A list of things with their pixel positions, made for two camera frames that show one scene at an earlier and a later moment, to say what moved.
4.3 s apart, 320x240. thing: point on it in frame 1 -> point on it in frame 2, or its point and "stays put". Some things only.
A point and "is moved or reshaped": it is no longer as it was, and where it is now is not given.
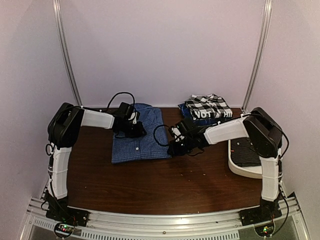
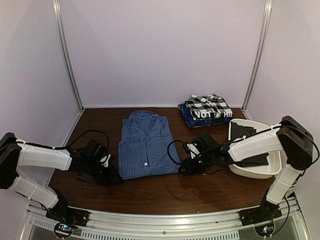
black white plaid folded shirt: x=208 y=106 stays put
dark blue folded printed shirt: x=187 y=112 stays put
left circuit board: x=64 y=229 stays put
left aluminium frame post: x=59 y=20 stays put
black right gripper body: x=183 y=149 -> x=200 y=167
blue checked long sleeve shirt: x=153 y=145 is moved or reshaped
